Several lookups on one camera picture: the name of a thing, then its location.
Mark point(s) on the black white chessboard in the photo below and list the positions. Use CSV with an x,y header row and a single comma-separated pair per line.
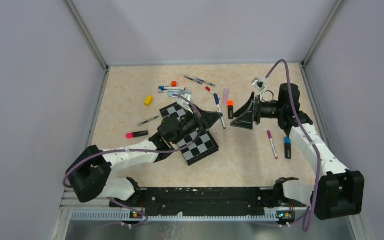
x,y
201,144

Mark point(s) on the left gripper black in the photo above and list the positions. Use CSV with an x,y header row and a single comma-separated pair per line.
x,y
210,118

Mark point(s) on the white marker red cap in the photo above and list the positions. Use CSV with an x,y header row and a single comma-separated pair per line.
x,y
209,90

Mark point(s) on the yellow block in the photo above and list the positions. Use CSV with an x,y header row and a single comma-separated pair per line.
x,y
148,101

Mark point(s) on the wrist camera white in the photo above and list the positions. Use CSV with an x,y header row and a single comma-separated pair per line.
x,y
261,85
184,100

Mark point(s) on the thin dark pen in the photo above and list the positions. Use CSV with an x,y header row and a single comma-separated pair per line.
x,y
193,80

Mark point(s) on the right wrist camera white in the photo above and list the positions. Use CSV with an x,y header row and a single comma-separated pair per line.
x,y
261,85

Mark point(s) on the black highlighter blue tip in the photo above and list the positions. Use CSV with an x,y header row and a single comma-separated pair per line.
x,y
287,148

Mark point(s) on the black highlighter orange cap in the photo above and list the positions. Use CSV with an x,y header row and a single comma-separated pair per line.
x,y
230,109

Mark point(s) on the pale purple highlighter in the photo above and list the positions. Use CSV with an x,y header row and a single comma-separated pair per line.
x,y
225,97

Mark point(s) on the white marker magenta end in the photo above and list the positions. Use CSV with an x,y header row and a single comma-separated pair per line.
x,y
270,137

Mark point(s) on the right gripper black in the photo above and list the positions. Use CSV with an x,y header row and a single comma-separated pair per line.
x,y
246,121

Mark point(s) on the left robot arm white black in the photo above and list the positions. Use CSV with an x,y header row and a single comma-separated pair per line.
x,y
90,174

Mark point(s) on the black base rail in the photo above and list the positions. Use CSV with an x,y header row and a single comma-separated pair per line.
x,y
208,201

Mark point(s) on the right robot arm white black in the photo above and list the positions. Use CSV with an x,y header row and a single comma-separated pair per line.
x,y
339,190

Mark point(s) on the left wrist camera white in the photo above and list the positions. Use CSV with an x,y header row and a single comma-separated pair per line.
x,y
184,100

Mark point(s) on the light blue eraser bar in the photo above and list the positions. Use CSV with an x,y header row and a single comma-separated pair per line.
x,y
178,94

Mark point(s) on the black gel pen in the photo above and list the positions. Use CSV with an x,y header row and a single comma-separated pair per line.
x,y
148,120

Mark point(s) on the black highlighter pink cap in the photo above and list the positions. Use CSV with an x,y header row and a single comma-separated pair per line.
x,y
137,134

